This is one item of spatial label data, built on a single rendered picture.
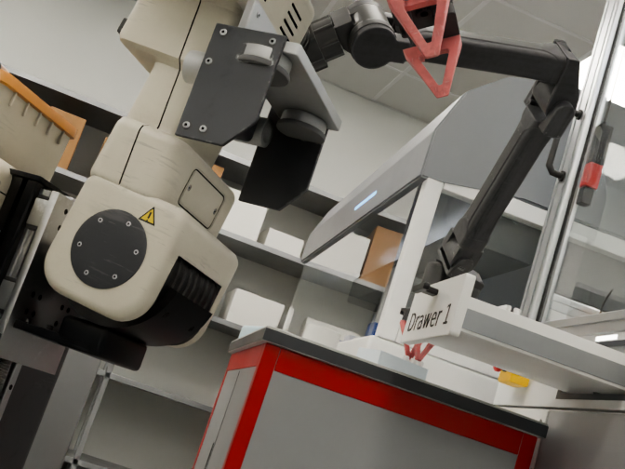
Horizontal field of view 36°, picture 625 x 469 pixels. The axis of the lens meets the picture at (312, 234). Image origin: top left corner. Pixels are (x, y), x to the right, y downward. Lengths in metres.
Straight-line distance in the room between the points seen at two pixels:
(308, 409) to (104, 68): 4.41
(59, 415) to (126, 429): 3.81
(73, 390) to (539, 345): 0.89
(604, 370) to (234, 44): 0.87
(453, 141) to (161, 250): 1.60
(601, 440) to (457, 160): 1.13
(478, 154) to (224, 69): 1.55
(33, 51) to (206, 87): 4.81
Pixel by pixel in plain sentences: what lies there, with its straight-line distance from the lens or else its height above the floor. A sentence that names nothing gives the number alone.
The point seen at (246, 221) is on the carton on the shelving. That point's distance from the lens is 5.39.
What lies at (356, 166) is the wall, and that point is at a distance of 6.11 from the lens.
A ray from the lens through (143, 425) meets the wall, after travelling 5.74.
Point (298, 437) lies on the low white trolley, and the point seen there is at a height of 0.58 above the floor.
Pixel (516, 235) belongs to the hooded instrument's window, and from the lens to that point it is 2.72.
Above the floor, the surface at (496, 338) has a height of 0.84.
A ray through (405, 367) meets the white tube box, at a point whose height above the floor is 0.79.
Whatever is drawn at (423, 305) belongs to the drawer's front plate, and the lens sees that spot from 1.79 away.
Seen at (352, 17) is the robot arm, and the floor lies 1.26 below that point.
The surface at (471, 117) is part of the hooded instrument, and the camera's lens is 2.72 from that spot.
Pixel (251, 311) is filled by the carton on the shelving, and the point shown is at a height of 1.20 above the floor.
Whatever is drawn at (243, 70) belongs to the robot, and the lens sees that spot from 1.22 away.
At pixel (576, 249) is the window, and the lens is 2.18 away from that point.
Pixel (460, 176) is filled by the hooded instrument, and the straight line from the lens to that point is 2.66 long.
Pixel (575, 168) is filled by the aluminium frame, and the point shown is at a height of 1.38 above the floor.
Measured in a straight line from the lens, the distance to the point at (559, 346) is 1.68.
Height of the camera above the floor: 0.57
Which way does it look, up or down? 12 degrees up
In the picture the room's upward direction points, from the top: 19 degrees clockwise
